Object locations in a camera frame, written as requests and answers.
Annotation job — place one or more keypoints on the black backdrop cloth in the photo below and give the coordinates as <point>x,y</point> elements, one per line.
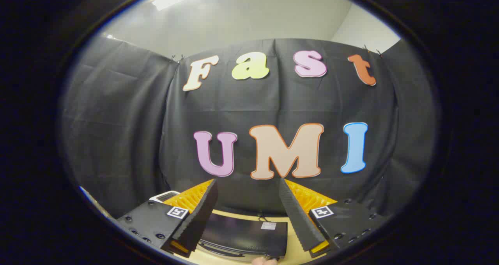
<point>273,105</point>

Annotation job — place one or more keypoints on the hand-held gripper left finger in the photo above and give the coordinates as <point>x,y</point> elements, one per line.
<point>200,214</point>

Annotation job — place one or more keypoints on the black toaster oven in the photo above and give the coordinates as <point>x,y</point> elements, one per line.
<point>241,232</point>

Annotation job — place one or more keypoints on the white plastic device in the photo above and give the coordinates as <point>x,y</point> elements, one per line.
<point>163,196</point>

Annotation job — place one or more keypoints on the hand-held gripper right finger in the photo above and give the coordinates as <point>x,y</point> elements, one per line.
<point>296,214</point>

